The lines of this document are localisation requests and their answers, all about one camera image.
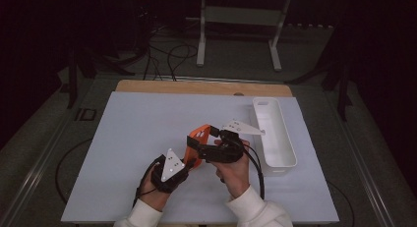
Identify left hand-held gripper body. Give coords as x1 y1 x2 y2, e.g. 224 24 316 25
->
150 147 191 194

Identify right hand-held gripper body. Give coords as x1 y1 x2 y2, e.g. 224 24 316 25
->
198 119 266 163

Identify orange phone case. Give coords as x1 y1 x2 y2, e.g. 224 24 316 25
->
182 123 212 170

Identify white plastic storage bin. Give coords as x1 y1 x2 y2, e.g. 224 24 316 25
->
250 96 298 177

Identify person's right hand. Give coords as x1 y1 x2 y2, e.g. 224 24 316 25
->
210 139 252 199

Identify person's left hand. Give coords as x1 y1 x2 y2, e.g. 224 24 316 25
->
140 169 171 212

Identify wooden table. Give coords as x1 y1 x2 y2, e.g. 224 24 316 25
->
115 79 293 97

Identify white table board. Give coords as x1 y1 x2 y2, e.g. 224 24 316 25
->
60 90 340 225

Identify white metal stand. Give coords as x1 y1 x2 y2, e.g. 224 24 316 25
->
185 0 293 73

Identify black tripod stand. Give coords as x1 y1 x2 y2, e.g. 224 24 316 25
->
67 46 136 110
284 24 353 123

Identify left hand-held gripper cable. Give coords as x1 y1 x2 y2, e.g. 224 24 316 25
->
132 154 165 208

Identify hand-held gripper cable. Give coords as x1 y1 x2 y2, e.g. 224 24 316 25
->
132 154 165 208
242 143 266 200

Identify right hand-held gripper cable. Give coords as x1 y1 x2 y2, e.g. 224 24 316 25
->
242 143 266 200

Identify tangled black floor cables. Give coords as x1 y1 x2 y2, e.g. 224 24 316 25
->
143 43 200 82

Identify black floor cable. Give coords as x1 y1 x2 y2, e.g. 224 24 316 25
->
326 180 356 227
54 138 93 205

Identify metal floor rail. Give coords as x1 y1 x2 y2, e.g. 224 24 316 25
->
324 88 394 227
0 78 99 227

